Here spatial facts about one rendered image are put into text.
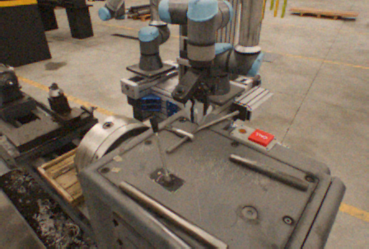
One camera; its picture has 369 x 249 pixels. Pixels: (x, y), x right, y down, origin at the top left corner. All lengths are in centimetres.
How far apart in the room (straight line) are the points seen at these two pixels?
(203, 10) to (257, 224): 50
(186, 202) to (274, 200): 20
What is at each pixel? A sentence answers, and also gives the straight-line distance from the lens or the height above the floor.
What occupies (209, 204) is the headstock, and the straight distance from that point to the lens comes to 61.
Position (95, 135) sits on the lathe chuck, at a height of 122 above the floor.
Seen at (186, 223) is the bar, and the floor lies 128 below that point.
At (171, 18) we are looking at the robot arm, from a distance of 82.
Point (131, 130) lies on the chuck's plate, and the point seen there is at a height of 123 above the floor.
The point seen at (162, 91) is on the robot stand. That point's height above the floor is 107.
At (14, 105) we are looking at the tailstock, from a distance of 196.
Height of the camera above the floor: 173
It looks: 31 degrees down
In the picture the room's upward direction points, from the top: straight up
